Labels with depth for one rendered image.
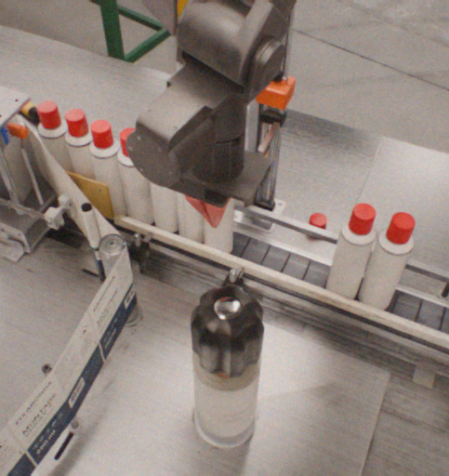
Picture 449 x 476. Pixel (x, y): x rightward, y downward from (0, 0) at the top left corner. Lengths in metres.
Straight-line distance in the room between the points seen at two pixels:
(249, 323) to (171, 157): 0.21
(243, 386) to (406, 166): 0.74
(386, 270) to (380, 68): 2.19
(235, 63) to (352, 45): 2.69
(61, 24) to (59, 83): 1.84
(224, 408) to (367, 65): 2.46
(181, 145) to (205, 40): 0.09
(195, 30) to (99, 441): 0.60
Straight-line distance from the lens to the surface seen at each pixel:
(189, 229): 1.01
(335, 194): 1.22
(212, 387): 0.71
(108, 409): 0.91
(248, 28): 0.49
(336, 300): 0.97
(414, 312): 1.02
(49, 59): 1.60
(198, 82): 0.52
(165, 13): 0.79
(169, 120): 0.49
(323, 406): 0.91
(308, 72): 2.95
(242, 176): 0.61
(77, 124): 1.00
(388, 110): 2.80
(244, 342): 0.63
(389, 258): 0.89
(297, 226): 0.98
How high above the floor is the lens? 1.71
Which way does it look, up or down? 51 degrees down
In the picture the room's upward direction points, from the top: straight up
